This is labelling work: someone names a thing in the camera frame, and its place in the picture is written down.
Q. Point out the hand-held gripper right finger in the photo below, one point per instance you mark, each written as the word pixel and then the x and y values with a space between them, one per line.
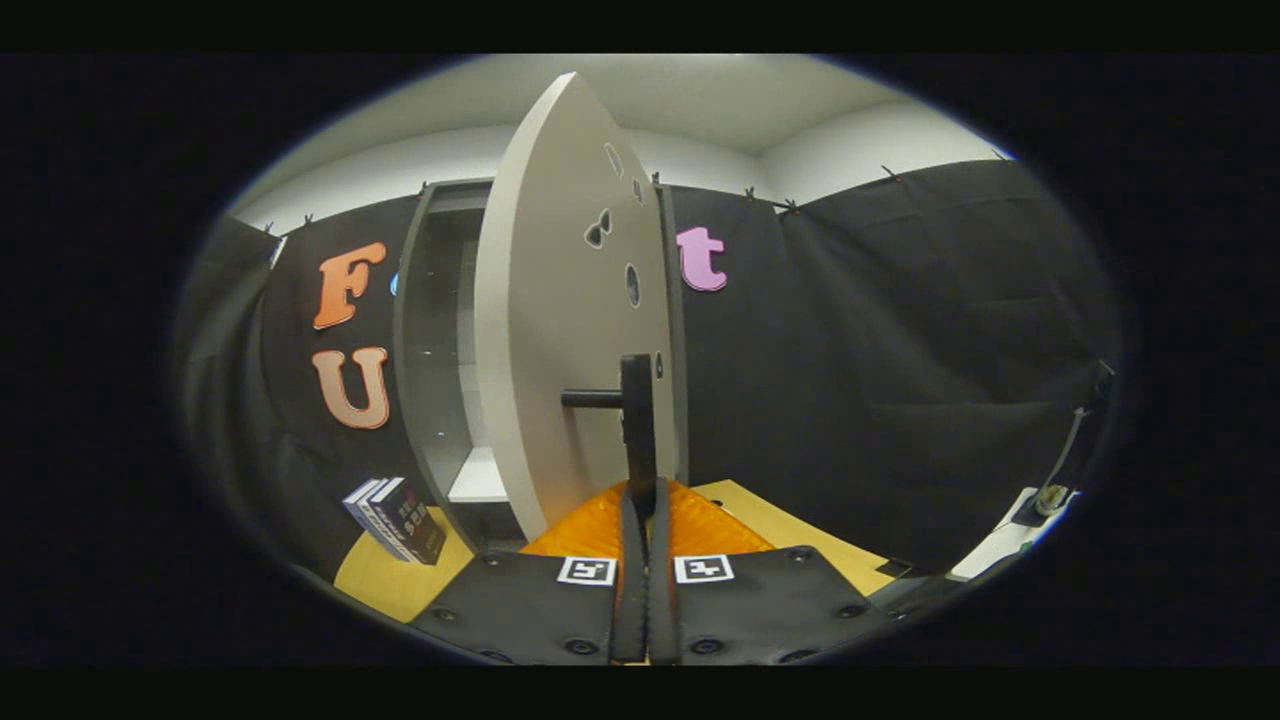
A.
pixel 662 600

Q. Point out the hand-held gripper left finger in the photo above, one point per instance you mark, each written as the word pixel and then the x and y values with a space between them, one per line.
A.
pixel 630 600

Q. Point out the white cabinet door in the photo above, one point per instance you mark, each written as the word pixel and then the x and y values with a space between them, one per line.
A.
pixel 560 300

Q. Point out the white cabinet shelf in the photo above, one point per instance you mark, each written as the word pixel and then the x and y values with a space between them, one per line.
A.
pixel 480 480

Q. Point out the dark blue book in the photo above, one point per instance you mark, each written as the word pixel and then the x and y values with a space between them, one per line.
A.
pixel 418 520

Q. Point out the small black flat object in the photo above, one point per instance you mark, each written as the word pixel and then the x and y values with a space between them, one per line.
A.
pixel 893 567

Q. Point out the light blue book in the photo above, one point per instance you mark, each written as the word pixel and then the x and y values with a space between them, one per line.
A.
pixel 362 510

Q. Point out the dark grey cabinet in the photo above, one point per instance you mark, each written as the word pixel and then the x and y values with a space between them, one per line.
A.
pixel 425 350

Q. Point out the white side table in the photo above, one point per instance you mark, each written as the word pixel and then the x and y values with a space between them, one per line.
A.
pixel 990 548

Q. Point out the black backdrop cloth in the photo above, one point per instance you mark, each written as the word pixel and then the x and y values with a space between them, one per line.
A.
pixel 900 350

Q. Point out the round greenish object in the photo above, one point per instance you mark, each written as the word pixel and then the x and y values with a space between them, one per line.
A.
pixel 1050 497

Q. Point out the black monitor on stand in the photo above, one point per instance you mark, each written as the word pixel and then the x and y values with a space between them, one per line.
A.
pixel 1085 435

